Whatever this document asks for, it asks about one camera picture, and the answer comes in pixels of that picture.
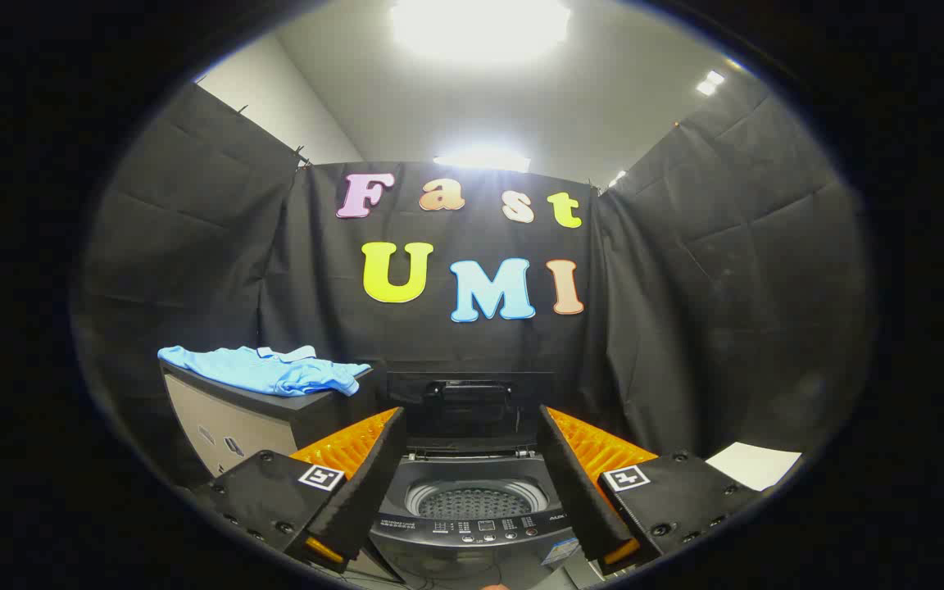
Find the large round ceiling light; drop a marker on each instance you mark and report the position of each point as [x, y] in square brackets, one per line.
[480, 29]

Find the light blue polo shirt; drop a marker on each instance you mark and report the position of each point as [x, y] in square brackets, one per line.
[275, 373]

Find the long ceiling light panel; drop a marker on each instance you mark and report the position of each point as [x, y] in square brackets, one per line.
[480, 159]

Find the dark grey washing machine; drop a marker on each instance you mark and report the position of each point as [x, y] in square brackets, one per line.
[472, 533]

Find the small square ceiling spotlight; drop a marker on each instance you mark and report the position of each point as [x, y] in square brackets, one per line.
[710, 82]

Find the black backdrop cloth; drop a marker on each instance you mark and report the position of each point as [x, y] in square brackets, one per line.
[685, 287]

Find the grey cabinet with dark top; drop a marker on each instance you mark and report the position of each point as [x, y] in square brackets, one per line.
[226, 422]

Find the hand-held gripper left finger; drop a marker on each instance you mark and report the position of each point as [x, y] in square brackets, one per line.
[374, 475]

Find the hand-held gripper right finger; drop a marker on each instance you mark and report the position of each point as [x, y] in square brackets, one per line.
[574, 483]

